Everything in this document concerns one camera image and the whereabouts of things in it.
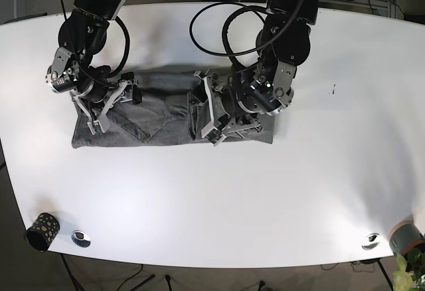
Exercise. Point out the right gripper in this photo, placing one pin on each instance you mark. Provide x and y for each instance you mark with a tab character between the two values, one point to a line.
96	112

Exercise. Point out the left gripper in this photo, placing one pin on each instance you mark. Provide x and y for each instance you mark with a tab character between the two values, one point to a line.
217	117

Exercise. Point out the grey heather T-shirt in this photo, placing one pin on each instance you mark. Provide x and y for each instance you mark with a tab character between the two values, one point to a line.
169	114

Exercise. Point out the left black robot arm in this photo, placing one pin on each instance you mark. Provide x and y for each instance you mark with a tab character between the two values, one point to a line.
238	101

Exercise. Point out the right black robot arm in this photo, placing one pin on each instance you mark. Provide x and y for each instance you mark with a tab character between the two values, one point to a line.
94	90

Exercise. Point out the left silver table grommet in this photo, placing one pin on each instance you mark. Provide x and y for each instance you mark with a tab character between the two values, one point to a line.
81	239

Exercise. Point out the silver table grommet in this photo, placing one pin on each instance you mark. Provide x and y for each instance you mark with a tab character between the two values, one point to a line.
81	239
371	241

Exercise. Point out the black gold-dotted cup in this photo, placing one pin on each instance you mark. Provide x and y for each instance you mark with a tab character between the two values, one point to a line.
42	232

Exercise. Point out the right silver table grommet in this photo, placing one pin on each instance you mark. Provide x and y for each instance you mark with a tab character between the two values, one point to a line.
371	241

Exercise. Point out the grey flower pot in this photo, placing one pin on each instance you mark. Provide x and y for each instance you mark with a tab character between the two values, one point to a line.
404	237

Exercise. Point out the green potted plant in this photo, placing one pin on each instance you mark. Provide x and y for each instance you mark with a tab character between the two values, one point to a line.
409	274

